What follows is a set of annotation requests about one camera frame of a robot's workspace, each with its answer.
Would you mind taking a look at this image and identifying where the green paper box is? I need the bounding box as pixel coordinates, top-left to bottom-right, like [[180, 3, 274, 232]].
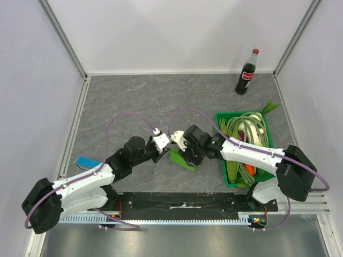
[[169, 148, 196, 172]]

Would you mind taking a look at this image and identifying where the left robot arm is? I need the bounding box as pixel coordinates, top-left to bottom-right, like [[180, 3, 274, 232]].
[[21, 133, 170, 234]]

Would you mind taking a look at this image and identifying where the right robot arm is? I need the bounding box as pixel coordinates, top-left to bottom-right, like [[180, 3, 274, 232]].
[[172, 125, 315, 211]]

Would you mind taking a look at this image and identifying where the blue small box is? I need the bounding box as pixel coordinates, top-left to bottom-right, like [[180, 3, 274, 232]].
[[74, 156, 101, 170]]

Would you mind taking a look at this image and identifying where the purple onion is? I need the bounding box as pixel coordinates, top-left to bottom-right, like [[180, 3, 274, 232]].
[[238, 131, 244, 141]]

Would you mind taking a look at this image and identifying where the orange carrot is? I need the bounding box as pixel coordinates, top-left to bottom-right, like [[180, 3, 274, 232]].
[[244, 164, 255, 177]]

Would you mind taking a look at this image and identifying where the green long beans bundle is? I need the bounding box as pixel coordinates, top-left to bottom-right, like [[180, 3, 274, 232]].
[[225, 112, 270, 188]]

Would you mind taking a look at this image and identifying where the cola glass bottle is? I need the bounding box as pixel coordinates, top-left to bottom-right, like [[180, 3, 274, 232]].
[[235, 48, 259, 95]]

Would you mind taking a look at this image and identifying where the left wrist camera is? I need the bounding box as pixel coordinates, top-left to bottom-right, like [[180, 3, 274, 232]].
[[152, 128, 170, 153]]

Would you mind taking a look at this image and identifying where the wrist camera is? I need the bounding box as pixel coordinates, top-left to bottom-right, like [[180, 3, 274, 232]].
[[170, 131, 187, 152], [152, 128, 170, 153]]

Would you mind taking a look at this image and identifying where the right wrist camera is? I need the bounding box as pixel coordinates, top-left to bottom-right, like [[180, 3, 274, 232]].
[[170, 131, 187, 152]]

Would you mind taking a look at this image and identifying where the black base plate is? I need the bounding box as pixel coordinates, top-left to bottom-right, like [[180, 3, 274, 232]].
[[99, 192, 278, 220]]

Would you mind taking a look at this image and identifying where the grey cable duct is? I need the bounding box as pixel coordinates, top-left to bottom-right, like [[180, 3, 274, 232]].
[[59, 213, 251, 225]]

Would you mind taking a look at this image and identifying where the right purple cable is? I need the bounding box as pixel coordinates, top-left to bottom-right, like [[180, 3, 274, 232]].
[[167, 109, 330, 231]]

